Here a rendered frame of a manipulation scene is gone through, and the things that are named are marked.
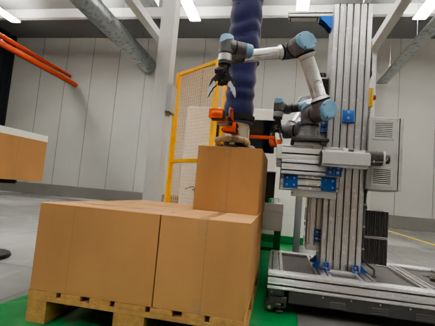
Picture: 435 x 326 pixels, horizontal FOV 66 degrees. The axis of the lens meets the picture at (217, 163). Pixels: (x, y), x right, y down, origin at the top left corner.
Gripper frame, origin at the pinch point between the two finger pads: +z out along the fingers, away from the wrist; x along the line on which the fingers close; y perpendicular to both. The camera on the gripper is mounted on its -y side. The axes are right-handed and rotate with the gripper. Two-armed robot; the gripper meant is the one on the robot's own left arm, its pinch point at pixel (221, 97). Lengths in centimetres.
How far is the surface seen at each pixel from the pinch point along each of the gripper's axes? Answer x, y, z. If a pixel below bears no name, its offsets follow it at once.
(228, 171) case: -1.6, 29.1, 37.5
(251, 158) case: -15.2, 29.4, 29.0
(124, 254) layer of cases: 30, -32, 81
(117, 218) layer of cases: 35, -32, 66
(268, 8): 64, 769, -489
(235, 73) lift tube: 3, 51, -32
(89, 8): 468, 515, -363
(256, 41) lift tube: -9, 54, -56
